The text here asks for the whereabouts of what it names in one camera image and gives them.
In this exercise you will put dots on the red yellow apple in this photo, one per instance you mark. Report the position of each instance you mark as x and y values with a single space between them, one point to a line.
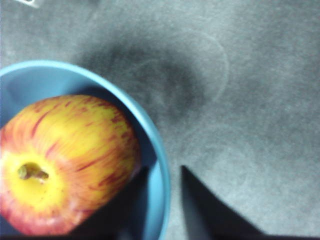
75 155

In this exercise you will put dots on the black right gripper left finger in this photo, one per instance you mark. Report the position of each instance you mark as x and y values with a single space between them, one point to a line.
120 210

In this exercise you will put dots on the blue ribbed bowl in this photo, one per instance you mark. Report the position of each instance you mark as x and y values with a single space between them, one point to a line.
150 140

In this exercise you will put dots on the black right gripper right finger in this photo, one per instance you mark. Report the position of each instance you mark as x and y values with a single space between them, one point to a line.
212 217

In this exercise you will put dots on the cream Toshiba toaster oven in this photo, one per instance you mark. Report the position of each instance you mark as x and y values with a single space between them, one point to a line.
28 2

